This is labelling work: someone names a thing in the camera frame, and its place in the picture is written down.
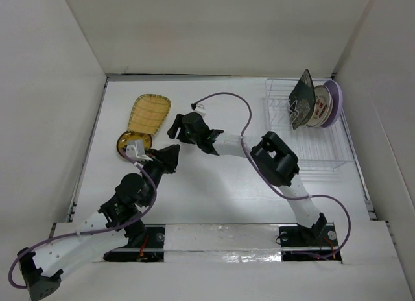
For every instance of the purple round plate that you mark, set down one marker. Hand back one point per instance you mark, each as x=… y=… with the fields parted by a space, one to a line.
x=337 y=96

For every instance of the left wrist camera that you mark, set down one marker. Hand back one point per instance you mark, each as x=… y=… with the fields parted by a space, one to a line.
x=135 y=150

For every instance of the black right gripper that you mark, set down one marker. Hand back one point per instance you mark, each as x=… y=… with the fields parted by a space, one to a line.
x=174 y=129

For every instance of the black square floral plate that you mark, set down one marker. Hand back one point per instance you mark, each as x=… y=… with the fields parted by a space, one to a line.
x=302 y=101

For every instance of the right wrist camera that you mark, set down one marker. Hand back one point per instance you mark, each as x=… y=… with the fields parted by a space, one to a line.
x=199 y=109

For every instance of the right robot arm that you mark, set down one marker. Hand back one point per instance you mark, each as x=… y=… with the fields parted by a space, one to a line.
x=275 y=162

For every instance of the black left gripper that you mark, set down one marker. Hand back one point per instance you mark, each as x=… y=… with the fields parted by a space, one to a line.
x=168 y=155

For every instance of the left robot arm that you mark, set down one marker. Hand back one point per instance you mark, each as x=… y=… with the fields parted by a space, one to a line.
x=116 y=223

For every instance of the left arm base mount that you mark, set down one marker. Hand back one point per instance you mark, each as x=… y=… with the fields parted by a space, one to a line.
x=149 y=250

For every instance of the white plate with red pattern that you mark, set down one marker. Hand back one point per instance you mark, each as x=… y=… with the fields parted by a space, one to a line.
x=321 y=103

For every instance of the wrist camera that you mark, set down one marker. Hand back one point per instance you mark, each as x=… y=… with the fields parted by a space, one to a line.
x=199 y=109
x=135 y=150

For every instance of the yellow bamboo pattern tray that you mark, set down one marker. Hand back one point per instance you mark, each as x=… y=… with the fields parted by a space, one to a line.
x=148 y=113

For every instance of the yellow brown rimmed round plate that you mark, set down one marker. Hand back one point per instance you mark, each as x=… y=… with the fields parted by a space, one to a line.
x=130 y=136

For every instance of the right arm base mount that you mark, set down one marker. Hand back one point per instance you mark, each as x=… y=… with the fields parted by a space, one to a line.
x=300 y=245

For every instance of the white wire dish rack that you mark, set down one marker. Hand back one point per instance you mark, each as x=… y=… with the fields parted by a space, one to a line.
x=318 y=149

